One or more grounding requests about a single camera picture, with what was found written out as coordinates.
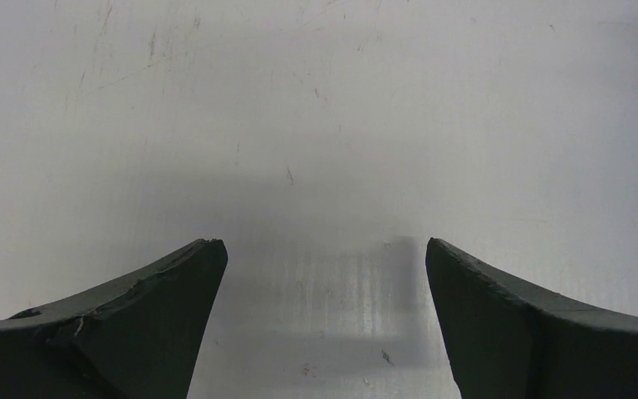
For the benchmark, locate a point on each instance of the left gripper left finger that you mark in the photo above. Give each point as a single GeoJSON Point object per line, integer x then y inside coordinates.
{"type": "Point", "coordinates": [136, 336]}

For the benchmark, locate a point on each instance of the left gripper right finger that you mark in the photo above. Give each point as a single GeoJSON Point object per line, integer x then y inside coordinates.
{"type": "Point", "coordinates": [508, 338]}

